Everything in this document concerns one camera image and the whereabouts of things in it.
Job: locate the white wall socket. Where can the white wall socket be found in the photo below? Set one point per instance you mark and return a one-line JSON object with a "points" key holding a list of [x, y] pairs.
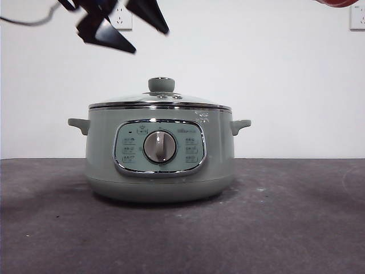
{"points": [[125, 23], [358, 18]]}

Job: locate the sage green electric cooking pot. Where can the sage green electric cooking pot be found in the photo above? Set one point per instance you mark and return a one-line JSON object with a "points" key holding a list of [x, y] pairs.
{"points": [[101, 160]]}

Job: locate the glass lid with green knob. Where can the glass lid with green knob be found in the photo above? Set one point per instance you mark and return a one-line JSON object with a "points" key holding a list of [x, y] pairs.
{"points": [[161, 85]]}

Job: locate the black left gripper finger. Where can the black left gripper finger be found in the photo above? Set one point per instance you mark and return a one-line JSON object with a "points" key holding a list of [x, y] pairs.
{"points": [[105, 32], [151, 14]]}

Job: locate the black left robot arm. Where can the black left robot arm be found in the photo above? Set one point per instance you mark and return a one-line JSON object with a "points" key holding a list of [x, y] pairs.
{"points": [[69, 4]]}

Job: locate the orange toy pumpkin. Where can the orange toy pumpkin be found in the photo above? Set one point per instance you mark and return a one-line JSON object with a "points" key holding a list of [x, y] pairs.
{"points": [[333, 2]]}

